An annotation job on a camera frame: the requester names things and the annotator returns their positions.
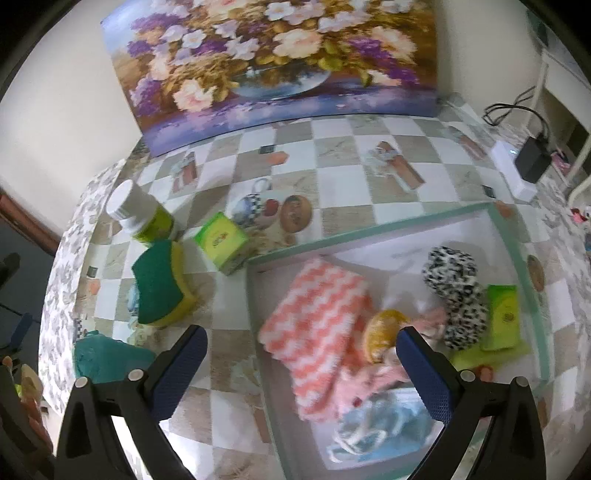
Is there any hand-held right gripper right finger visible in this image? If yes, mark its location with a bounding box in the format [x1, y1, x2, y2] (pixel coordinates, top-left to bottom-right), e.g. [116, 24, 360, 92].
[396, 325, 548, 480]

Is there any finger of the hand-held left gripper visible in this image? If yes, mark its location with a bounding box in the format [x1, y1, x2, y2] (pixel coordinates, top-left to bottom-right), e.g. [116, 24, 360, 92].
[0, 314, 34, 352]

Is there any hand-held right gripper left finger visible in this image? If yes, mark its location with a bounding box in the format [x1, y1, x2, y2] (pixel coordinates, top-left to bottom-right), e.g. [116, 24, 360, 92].
[54, 324, 208, 480]

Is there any lime green cloth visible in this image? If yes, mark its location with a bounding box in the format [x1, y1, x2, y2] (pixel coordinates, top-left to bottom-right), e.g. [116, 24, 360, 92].
[450, 339, 532, 370]

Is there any light blue drawstring pouch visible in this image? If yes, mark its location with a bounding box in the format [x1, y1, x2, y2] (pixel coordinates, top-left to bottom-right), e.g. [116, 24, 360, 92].
[325, 385, 446, 464]

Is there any pink floral cloth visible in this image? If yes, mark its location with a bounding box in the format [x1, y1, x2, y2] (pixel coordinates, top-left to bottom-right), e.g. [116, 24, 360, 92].
[337, 305, 451, 416]

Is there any round gold lid jar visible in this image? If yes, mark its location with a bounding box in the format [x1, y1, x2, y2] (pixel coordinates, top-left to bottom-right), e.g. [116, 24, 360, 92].
[362, 309, 411, 365]

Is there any leopard print scrunchie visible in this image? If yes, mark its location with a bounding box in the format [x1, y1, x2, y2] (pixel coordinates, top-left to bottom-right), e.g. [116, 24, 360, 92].
[422, 246, 490, 352]

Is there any green and yellow sponge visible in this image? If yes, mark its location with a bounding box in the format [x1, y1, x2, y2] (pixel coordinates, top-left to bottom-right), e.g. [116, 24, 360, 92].
[131, 239, 201, 328]

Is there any pink white striped towel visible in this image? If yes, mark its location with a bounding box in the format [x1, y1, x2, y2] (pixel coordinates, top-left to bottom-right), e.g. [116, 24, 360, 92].
[257, 257, 375, 423]

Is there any mint-rimmed white tray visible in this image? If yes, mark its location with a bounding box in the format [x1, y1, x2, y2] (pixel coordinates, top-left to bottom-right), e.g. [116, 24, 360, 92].
[247, 200, 555, 480]

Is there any teal box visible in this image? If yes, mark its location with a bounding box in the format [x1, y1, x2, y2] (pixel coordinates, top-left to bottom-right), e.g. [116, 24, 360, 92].
[74, 336, 158, 384]

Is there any cube green tissue pack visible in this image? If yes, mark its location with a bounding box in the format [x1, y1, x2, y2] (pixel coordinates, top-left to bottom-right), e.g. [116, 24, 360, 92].
[193, 212, 250, 276]

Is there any white-capped green label bottle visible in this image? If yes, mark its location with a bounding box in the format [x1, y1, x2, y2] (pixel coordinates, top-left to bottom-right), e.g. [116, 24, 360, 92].
[106, 179, 178, 243]

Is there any white power adapter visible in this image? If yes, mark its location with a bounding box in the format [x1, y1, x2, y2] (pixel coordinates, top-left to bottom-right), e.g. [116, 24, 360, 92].
[492, 141, 539, 204]

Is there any black charger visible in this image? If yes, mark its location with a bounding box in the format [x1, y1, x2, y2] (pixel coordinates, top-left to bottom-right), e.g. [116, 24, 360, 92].
[515, 136, 552, 183]

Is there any floral painting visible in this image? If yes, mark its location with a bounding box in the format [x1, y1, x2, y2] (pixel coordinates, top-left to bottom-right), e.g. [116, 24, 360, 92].
[100, 0, 439, 158]

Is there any white wooden furniture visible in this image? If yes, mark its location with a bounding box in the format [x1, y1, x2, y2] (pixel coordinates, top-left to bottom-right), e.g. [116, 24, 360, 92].
[531, 46, 591, 213]

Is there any black cable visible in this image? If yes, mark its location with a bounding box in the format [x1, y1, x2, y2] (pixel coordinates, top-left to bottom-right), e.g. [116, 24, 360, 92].
[482, 88, 550, 139]

